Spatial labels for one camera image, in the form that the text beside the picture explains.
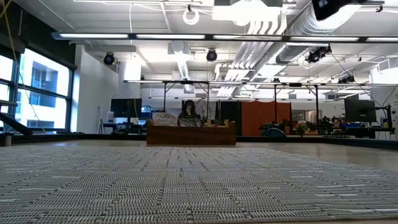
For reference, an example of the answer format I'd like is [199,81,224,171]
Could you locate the black monitor on cart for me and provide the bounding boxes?
[110,98,143,119]

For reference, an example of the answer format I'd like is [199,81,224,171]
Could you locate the orange partition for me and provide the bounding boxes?
[241,100,292,137]

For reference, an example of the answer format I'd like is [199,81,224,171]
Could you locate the person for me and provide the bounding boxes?
[177,99,198,119]

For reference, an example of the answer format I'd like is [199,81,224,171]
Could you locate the black aluminium table frame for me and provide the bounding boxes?
[0,132,398,151]

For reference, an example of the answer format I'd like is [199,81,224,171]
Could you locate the grey woven placemat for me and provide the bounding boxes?
[0,145,398,224]

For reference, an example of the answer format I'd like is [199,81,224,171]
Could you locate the black ceiling camera cluster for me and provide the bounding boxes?
[305,45,333,64]

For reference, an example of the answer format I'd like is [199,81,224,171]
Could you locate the black diagonal frame strut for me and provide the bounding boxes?
[0,111,34,137]

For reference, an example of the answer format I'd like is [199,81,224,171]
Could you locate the wooden three-compartment tea box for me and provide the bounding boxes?
[146,119,237,146]

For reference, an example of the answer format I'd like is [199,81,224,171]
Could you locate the white ceiling ring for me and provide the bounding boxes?
[182,8,201,26]

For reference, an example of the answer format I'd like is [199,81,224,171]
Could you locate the small background plant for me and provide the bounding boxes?
[294,122,308,137]

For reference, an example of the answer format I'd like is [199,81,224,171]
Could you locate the long overhead light bar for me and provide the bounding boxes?
[52,32,398,44]

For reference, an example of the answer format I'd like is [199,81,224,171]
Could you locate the blue chair back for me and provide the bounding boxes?
[263,126,287,138]

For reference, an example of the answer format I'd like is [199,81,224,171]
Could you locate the yellow green tea packet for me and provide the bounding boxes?
[201,119,230,128]

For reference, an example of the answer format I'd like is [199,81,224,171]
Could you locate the black monitor on arm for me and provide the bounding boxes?
[343,98,377,123]

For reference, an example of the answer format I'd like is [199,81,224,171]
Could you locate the dark blue tea packet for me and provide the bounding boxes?
[178,115,202,128]

